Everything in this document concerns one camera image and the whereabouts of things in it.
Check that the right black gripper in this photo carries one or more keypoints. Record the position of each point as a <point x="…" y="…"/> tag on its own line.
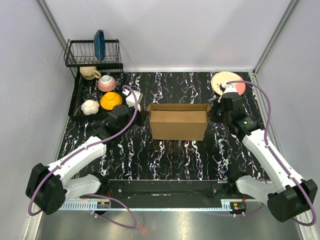
<point x="211" y="114"/>

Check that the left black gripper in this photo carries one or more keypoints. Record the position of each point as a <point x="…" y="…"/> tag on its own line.
<point x="142" y="115"/>

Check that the brown cardboard box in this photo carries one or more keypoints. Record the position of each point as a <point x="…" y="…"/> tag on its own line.
<point x="178" y="121"/>

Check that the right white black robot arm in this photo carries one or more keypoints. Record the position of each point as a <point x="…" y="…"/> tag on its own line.
<point x="288" y="195"/>

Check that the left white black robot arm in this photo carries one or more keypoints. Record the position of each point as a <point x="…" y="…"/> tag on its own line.
<point x="50" y="186"/>

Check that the pink cream round plate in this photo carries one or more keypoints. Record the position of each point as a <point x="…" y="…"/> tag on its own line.
<point x="224" y="77"/>

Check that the yellow ribbed bowl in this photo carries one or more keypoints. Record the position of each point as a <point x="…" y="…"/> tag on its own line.
<point x="110" y="100"/>

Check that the pink patterned bowl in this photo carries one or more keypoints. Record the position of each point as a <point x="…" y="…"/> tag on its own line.
<point x="106" y="83"/>

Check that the white flower shaped cup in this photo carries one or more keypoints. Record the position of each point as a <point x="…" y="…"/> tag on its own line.
<point x="90" y="107"/>

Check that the black tray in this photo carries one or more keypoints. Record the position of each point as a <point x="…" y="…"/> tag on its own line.
<point x="85" y="90"/>

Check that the beige mug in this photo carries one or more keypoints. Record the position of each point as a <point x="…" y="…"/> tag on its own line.
<point x="89" y="72"/>

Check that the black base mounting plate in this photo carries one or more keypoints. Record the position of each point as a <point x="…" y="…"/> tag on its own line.
<point x="167" y="194"/>

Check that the blue plate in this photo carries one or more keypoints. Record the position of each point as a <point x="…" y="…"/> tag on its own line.
<point x="99" y="45"/>

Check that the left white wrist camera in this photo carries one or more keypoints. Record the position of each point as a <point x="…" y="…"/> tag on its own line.
<point x="132" y="98"/>

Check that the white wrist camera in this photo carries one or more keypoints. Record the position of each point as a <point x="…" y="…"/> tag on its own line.
<point x="132" y="98"/>
<point x="227" y="88"/>

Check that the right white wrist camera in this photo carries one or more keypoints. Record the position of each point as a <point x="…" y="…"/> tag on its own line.
<point x="227" y="88"/>

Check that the black wire dish rack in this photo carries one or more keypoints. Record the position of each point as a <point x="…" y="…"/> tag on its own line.
<point x="85" y="53"/>

